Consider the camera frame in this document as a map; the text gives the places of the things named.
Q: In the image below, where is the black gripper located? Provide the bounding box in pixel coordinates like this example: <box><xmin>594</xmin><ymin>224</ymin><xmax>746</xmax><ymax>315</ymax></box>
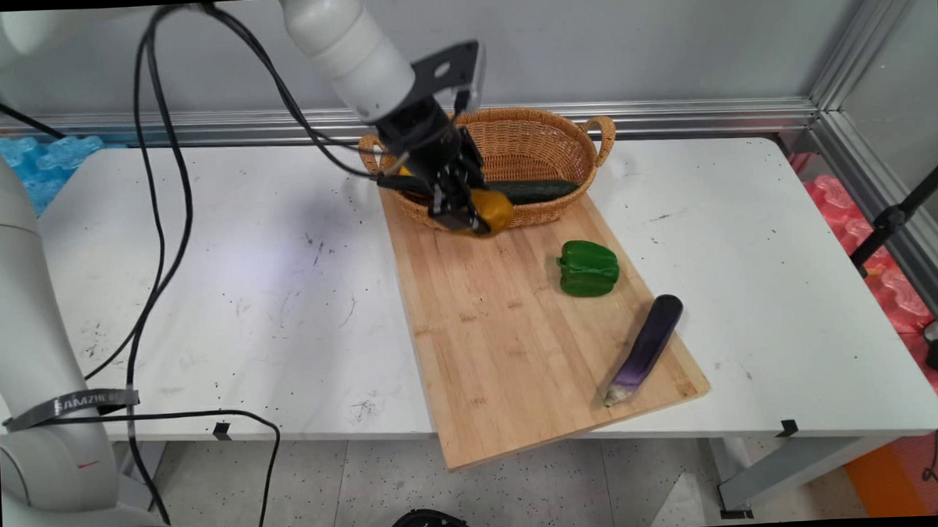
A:
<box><xmin>370</xmin><ymin>95</ymin><xmax>490</xmax><ymax>239</ymax></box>

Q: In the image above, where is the yellow bell pepper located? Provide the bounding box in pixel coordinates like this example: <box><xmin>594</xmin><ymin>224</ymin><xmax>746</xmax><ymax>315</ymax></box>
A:
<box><xmin>469</xmin><ymin>186</ymin><xmax>515</xmax><ymax>237</ymax></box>

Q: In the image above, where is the dark green cucumber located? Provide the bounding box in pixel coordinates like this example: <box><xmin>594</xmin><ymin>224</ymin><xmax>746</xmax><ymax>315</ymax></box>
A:
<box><xmin>379</xmin><ymin>168</ymin><xmax>580</xmax><ymax>211</ymax></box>

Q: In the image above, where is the green bell pepper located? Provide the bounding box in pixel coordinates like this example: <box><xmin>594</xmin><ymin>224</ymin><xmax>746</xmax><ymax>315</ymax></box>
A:
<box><xmin>556</xmin><ymin>239</ymin><xmax>621</xmax><ymax>299</ymax></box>

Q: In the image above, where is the wooden cutting board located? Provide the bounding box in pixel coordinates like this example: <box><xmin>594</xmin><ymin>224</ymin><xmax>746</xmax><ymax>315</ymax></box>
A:
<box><xmin>378</xmin><ymin>173</ymin><xmax>713</xmax><ymax>474</ymax></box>

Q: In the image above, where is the purple eggplant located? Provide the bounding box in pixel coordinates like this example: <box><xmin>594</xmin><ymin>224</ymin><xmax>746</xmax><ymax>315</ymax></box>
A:
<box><xmin>600</xmin><ymin>293</ymin><xmax>688</xmax><ymax>408</ymax></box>

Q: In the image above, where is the black round floor object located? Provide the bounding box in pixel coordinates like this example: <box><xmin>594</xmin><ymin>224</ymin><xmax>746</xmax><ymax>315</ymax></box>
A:
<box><xmin>379</xmin><ymin>506</ymin><xmax>487</xmax><ymax>527</ymax></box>

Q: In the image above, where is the light blue foam mat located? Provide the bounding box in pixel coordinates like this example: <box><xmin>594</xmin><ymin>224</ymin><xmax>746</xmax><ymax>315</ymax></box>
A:
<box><xmin>0</xmin><ymin>133</ymin><xmax>109</xmax><ymax>218</ymax></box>

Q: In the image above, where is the black tripod stand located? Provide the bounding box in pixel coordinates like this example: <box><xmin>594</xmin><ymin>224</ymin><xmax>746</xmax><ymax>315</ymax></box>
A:
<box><xmin>846</xmin><ymin>161</ymin><xmax>938</xmax><ymax>280</ymax></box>

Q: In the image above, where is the grey metal table leg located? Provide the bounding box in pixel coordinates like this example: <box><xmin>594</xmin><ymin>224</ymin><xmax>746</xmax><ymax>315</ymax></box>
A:
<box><xmin>708</xmin><ymin>431</ymin><xmax>894</xmax><ymax>522</ymax></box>

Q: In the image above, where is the red foam floor mat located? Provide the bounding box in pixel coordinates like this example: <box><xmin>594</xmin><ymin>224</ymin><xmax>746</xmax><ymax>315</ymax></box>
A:
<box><xmin>789</xmin><ymin>147</ymin><xmax>938</xmax><ymax>440</ymax></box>

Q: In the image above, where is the orange floor mat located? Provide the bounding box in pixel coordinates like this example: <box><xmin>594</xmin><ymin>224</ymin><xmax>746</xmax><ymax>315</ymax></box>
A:
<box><xmin>844</xmin><ymin>441</ymin><xmax>933</xmax><ymax>521</ymax></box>

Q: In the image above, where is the woven wicker basket with handles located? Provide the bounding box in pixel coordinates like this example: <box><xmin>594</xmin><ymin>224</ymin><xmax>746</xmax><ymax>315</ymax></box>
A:
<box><xmin>357</xmin><ymin>104</ymin><xmax>620</xmax><ymax>237</ymax></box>

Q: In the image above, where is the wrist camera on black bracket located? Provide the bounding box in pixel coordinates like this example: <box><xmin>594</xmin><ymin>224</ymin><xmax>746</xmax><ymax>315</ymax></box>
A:
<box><xmin>410</xmin><ymin>40</ymin><xmax>488</xmax><ymax>116</ymax></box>

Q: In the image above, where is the black cable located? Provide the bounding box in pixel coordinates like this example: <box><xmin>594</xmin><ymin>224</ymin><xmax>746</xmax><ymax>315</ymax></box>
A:
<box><xmin>916</xmin><ymin>378</ymin><xmax>938</xmax><ymax>515</ymax></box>
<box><xmin>195</xmin><ymin>0</ymin><xmax>393</xmax><ymax>186</ymax></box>
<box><xmin>70</xmin><ymin>4</ymin><xmax>202</xmax><ymax>383</ymax></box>
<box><xmin>2</xmin><ymin>408</ymin><xmax>285</xmax><ymax>527</ymax></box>
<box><xmin>0</xmin><ymin>94</ymin><xmax>69</xmax><ymax>143</ymax></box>
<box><xmin>111</xmin><ymin>25</ymin><xmax>176</xmax><ymax>527</ymax></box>

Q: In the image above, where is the long aluminium frame rail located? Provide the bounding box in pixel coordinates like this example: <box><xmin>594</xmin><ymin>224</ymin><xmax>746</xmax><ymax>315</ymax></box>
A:
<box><xmin>0</xmin><ymin>87</ymin><xmax>820</xmax><ymax>161</ymax></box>

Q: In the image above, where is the short aluminium frame rail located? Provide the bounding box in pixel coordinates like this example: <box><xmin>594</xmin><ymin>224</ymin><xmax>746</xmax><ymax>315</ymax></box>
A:
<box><xmin>805</xmin><ymin>0</ymin><xmax>938</xmax><ymax>334</ymax></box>

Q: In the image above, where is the grey velcro strap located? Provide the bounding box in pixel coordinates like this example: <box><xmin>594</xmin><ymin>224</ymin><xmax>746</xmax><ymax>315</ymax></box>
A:
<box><xmin>2</xmin><ymin>387</ymin><xmax>143</xmax><ymax>434</ymax></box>

